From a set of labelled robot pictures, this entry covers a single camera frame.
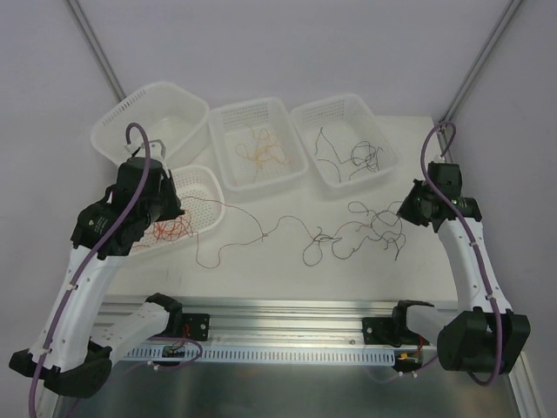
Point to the front-left white perforated basket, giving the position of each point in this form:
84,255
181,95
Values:
202,200

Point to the aluminium frame post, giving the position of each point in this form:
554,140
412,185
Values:
90,37
480,62

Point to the deep white plastic tub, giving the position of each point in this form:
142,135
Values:
167,112

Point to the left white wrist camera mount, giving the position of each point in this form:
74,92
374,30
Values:
156,147

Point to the right white perforated basket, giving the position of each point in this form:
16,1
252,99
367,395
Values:
345,144

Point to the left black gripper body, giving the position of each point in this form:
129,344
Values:
172,202

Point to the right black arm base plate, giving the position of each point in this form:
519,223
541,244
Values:
387,331

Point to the white slotted cable duct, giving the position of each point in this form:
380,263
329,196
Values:
351,356

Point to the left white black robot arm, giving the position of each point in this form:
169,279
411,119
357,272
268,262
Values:
68,357

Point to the left aluminium frame post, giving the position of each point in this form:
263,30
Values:
90,37

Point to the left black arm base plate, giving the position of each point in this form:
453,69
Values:
194,326

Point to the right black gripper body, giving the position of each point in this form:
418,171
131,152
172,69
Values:
409,209

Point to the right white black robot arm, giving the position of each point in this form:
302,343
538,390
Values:
486,336

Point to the right aluminium frame post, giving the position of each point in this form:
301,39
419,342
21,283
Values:
480,62

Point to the middle white perforated basket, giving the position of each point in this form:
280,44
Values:
256,147

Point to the aluminium mounting rail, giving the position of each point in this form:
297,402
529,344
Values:
286,323

